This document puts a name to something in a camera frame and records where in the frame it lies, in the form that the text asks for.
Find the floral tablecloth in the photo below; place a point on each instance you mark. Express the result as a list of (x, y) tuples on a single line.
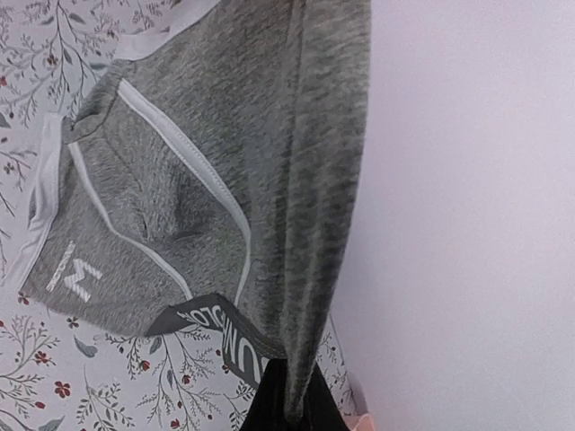
[(59, 372)]

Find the grey boxer briefs white trim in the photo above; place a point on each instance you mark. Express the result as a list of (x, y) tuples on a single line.
[(209, 177)]

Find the pink divided organizer tray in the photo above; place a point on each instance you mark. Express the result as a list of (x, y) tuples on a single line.
[(362, 420)]

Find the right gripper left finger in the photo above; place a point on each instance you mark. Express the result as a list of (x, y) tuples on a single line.
[(267, 410)]

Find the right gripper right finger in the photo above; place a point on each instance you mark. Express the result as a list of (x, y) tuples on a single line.
[(320, 409)]

